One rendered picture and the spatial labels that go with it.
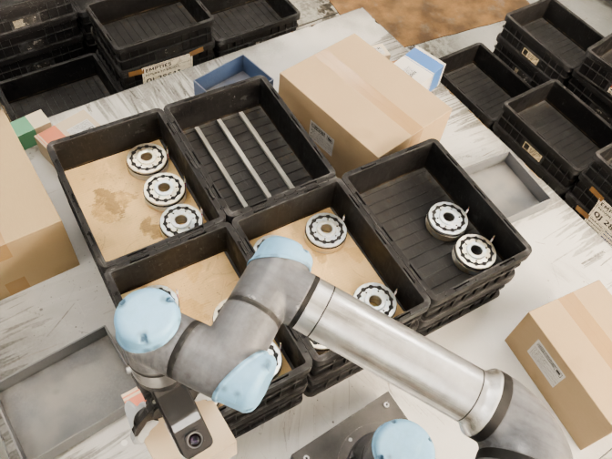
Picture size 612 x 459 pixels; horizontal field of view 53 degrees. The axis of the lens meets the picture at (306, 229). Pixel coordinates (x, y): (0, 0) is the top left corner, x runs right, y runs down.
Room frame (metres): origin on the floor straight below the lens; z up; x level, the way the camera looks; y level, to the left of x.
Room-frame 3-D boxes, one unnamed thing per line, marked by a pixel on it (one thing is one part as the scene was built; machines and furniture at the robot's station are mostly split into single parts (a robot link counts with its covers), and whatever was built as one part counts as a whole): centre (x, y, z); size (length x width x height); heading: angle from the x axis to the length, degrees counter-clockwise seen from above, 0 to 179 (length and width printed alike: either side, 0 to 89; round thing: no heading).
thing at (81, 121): (1.11, 0.69, 0.74); 0.16 x 0.12 x 0.07; 143
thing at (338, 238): (0.86, -0.05, 0.86); 0.10 x 0.10 x 0.01
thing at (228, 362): (0.29, 0.07, 1.40); 0.11 x 0.11 x 0.08; 72
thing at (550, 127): (1.79, -0.91, 0.31); 0.40 x 0.30 x 0.34; 41
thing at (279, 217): (0.73, -0.06, 0.87); 0.40 x 0.30 x 0.11; 37
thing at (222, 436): (0.28, 0.15, 1.08); 0.16 x 0.12 x 0.07; 41
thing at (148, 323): (0.30, 0.16, 1.40); 0.09 x 0.08 x 0.11; 72
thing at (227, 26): (2.17, 0.40, 0.31); 0.40 x 0.30 x 0.34; 131
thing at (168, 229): (0.82, 0.30, 0.86); 0.10 x 0.10 x 0.01
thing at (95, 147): (0.87, 0.42, 0.87); 0.40 x 0.30 x 0.11; 37
